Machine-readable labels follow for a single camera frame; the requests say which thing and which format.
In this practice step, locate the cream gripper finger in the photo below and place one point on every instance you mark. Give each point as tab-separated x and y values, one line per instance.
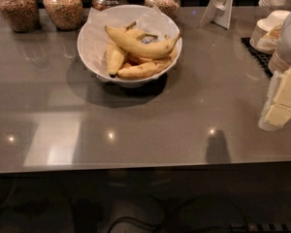
278	115
283	94

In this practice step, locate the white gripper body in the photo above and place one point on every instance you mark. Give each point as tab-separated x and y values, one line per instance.
275	83

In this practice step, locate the yellow banana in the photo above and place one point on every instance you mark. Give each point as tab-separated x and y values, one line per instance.
154	50
135	71
137	33
115	58

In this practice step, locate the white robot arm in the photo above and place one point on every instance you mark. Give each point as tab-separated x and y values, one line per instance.
284	42

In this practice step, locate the front paper bowl stack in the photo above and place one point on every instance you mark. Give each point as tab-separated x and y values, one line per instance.
280	61

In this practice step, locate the paper bowl stack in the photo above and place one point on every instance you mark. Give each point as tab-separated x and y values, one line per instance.
266	33
280	61

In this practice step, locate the rear paper bowl stack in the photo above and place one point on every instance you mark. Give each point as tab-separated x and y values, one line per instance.
266	33

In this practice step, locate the white bowl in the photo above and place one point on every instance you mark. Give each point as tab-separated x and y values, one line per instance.
102	20

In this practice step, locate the white paper bowl liner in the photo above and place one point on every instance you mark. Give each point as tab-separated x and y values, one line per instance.
95	41

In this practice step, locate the black rubber mat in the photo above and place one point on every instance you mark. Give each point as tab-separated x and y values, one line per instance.
261	58

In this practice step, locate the white sign stand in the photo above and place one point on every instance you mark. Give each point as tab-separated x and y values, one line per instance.
218	12

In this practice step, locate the black power strip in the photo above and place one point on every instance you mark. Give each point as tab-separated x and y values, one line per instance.
261	228

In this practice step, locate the far left grain jar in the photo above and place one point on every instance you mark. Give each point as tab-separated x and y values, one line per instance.
21	15

